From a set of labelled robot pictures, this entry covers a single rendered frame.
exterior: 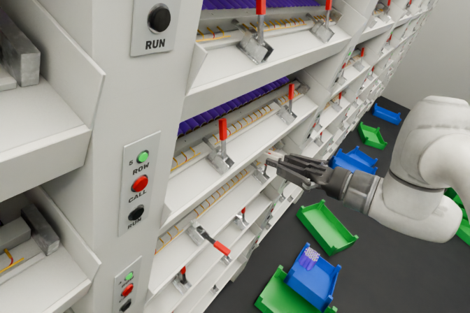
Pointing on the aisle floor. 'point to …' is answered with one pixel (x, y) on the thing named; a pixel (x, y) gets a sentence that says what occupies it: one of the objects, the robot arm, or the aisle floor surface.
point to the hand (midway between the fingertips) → (269, 157)
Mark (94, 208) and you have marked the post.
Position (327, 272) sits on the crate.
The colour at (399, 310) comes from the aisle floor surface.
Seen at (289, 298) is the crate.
